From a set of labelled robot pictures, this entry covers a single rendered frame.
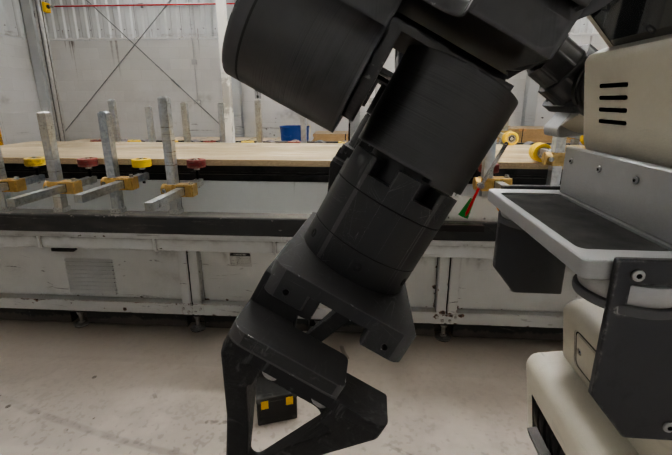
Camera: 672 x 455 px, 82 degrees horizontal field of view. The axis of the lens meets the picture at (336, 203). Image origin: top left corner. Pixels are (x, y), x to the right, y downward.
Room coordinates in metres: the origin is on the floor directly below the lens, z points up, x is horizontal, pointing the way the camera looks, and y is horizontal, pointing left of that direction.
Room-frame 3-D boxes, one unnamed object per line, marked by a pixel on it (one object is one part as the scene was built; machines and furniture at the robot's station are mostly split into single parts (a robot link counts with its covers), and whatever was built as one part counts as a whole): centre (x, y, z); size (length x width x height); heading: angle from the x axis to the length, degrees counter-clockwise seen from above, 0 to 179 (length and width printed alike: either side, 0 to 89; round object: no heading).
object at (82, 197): (1.52, 0.88, 0.83); 0.43 x 0.03 x 0.04; 176
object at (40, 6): (2.75, 1.90, 1.25); 0.15 x 0.08 x 1.10; 86
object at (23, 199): (1.53, 1.13, 0.81); 0.43 x 0.03 x 0.04; 176
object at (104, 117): (1.57, 0.92, 0.88); 0.04 x 0.04 x 0.48; 86
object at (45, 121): (1.58, 1.16, 0.88); 0.04 x 0.04 x 0.48; 86
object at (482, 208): (1.45, -0.55, 0.75); 0.26 x 0.01 x 0.10; 86
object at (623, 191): (0.39, -0.28, 0.99); 0.28 x 0.16 x 0.22; 175
